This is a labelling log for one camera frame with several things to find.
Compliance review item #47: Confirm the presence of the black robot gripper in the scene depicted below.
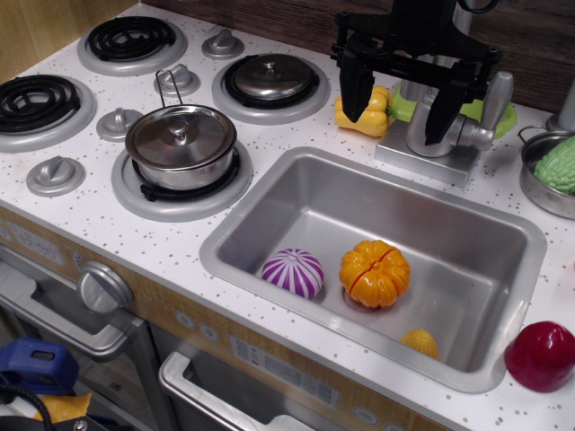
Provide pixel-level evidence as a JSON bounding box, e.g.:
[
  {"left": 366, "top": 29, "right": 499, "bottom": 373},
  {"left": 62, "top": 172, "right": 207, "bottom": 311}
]
[{"left": 332, "top": 1, "right": 501, "bottom": 145}]

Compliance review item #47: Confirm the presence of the silver toy faucet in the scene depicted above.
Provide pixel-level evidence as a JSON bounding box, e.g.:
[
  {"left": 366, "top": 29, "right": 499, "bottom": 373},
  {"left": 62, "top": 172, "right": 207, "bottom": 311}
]
[{"left": 376, "top": 1, "right": 514, "bottom": 187}]

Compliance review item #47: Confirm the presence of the yellow toy bell pepper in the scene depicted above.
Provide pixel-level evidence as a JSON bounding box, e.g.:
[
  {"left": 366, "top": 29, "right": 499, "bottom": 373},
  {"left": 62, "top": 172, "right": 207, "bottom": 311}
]
[{"left": 334, "top": 85, "right": 393, "bottom": 137}]

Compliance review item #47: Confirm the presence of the green plastic plate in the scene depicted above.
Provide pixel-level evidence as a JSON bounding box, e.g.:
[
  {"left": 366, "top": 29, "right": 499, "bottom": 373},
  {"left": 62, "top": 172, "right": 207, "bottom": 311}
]
[{"left": 387, "top": 84, "right": 518, "bottom": 139}]

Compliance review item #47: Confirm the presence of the steel pot lid on burner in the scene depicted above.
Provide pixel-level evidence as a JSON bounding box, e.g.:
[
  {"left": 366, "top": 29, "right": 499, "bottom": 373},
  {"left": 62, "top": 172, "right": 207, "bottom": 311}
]
[{"left": 226, "top": 54, "right": 315, "bottom": 101}]

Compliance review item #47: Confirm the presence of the small steel pot right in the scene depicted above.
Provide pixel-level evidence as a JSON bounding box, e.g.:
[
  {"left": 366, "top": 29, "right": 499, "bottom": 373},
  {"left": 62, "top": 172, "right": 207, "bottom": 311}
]
[{"left": 517, "top": 126, "right": 574, "bottom": 220}]

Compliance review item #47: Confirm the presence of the back right stove burner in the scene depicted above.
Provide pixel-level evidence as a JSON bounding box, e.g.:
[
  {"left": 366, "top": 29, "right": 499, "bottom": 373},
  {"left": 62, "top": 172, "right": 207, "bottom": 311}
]
[{"left": 211, "top": 56, "right": 331, "bottom": 126}]

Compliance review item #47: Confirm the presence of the stove burner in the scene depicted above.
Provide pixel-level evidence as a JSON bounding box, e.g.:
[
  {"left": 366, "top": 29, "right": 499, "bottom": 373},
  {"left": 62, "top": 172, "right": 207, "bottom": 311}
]
[
  {"left": 111, "top": 142, "right": 252, "bottom": 223},
  {"left": 211, "top": 56, "right": 331, "bottom": 126}
]

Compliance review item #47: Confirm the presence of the green toy bitter gourd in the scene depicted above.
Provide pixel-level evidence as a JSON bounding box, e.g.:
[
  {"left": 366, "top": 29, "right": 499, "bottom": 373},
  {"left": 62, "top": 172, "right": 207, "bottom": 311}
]
[{"left": 534, "top": 136, "right": 575, "bottom": 195}]

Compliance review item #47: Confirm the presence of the silver stove knob back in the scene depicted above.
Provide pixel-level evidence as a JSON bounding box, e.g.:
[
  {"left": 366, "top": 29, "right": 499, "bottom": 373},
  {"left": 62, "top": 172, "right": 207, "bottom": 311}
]
[{"left": 201, "top": 29, "right": 244, "bottom": 60}]

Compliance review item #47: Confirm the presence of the silver stove knob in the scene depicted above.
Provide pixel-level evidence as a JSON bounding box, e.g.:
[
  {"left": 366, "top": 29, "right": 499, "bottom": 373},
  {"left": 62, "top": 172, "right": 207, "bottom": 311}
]
[
  {"left": 154, "top": 64, "right": 200, "bottom": 98},
  {"left": 26, "top": 156, "right": 86, "bottom": 198},
  {"left": 96, "top": 108, "right": 143, "bottom": 143},
  {"left": 201, "top": 29, "right": 244, "bottom": 60}
]

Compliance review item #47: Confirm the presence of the orange toy pumpkin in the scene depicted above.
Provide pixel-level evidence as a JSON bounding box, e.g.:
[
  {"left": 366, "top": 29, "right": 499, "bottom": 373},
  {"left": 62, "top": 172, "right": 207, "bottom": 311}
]
[{"left": 339, "top": 240, "right": 411, "bottom": 309}]

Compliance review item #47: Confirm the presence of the purple white toy onion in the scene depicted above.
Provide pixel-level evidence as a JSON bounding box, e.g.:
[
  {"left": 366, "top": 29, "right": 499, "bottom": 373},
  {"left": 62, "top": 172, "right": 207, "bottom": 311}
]
[{"left": 261, "top": 248, "right": 324, "bottom": 300}]

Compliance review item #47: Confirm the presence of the silver stove knob middle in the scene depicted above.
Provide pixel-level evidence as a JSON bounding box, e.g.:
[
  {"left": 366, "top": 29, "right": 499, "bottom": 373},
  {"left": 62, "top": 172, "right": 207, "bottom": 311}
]
[{"left": 154, "top": 64, "right": 200, "bottom": 98}]

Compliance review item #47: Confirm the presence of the steel pot with lid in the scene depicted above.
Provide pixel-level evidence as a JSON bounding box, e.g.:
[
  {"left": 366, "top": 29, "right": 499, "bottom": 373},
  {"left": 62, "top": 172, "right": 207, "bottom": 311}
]
[{"left": 124, "top": 68, "right": 238, "bottom": 191}]

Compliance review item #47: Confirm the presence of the yellow toy corn piece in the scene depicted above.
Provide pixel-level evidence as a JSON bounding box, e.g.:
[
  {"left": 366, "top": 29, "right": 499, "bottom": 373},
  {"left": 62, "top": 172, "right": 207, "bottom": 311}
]
[{"left": 400, "top": 329, "right": 439, "bottom": 360}]

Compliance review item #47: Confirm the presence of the front right stove burner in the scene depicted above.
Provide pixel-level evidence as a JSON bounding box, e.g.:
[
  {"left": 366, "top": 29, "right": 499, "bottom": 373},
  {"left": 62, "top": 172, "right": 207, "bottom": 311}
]
[{"left": 111, "top": 142, "right": 252, "bottom": 223}]

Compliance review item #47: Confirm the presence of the back left black burner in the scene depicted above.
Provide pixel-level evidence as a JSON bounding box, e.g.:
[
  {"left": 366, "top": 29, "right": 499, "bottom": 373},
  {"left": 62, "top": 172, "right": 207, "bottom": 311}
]
[{"left": 77, "top": 16, "right": 187, "bottom": 77}]

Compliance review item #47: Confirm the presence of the black burner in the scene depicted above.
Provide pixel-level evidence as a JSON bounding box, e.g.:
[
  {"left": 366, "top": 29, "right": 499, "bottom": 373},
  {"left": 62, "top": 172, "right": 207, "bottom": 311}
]
[
  {"left": 77, "top": 16, "right": 187, "bottom": 77},
  {"left": 1, "top": 75, "right": 96, "bottom": 153}
]

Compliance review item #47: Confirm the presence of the silver stove knob left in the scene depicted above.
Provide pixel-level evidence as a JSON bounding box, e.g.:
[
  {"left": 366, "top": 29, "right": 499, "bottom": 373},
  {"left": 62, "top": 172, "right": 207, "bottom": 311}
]
[{"left": 96, "top": 108, "right": 143, "bottom": 143}]

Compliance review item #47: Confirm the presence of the dark red toy apple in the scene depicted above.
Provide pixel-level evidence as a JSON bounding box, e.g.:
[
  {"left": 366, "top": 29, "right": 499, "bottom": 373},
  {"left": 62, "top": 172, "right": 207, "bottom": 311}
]
[{"left": 504, "top": 321, "right": 574, "bottom": 393}]

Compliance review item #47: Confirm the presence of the silver stove knob front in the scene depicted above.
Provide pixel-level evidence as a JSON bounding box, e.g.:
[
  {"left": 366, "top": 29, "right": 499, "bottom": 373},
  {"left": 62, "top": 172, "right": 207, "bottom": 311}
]
[{"left": 26, "top": 156, "right": 86, "bottom": 198}]

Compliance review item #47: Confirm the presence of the silver oven dial knob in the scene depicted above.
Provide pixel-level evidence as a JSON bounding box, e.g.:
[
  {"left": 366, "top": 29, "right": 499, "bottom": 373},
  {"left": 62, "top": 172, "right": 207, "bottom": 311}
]
[{"left": 76, "top": 260, "right": 134, "bottom": 314}]

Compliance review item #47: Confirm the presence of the front left black burner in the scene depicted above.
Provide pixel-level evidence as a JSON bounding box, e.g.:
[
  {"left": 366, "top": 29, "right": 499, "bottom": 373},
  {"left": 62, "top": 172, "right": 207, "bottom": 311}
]
[{"left": 1, "top": 75, "right": 96, "bottom": 153}]

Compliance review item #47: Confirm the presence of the blue clamp tool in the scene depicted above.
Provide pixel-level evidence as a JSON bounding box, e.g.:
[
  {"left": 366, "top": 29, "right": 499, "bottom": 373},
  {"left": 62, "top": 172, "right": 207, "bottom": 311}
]
[{"left": 1, "top": 338, "right": 79, "bottom": 395}]

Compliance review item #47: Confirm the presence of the yellow cloth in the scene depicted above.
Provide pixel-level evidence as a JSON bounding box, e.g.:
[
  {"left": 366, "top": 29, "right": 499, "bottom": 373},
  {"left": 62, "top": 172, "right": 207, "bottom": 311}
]
[{"left": 40, "top": 392, "right": 93, "bottom": 424}]

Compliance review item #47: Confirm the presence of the silver faucet lever handle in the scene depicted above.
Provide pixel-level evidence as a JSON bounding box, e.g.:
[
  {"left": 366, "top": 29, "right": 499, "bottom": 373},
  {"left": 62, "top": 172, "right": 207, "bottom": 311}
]
[{"left": 457, "top": 71, "right": 514, "bottom": 151}]

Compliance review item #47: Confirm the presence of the silver post at right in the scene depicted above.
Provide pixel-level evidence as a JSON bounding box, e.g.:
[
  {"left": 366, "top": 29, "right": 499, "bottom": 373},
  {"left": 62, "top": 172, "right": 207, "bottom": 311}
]
[{"left": 545, "top": 81, "right": 575, "bottom": 132}]

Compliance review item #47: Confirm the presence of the silver dishwasher door handle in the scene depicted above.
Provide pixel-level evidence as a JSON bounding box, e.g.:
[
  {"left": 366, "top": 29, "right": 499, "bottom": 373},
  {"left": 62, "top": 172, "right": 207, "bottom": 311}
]
[{"left": 159, "top": 352, "right": 312, "bottom": 431}]

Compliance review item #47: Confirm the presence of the silver oven door handle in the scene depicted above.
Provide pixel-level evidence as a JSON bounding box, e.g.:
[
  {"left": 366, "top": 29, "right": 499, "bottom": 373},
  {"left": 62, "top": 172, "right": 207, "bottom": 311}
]
[{"left": 1, "top": 246, "right": 153, "bottom": 363}]

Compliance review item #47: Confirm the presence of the black cable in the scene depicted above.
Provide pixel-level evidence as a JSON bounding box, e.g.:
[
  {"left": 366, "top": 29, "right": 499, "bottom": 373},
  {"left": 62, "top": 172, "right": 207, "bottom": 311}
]
[{"left": 0, "top": 383, "right": 58, "bottom": 431}]

